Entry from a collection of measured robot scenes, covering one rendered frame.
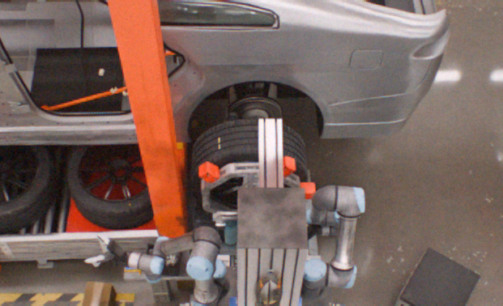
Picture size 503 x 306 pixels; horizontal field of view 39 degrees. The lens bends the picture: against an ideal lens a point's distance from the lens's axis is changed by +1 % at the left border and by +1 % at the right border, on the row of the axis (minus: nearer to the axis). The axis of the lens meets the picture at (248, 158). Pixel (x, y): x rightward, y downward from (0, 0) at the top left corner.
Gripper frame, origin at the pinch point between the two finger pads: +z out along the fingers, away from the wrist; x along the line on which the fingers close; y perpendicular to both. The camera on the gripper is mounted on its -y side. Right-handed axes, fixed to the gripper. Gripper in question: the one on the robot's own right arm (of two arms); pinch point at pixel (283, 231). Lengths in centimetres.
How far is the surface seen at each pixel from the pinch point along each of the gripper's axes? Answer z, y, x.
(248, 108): 16, 11, -77
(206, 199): 41.9, 2.0, -20.5
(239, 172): 23.3, 28.7, -20.6
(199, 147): 45, 20, -43
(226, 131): 30, 32, -45
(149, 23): 57, 147, -14
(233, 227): 27.0, -9.6, -8.3
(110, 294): 104, -66, 5
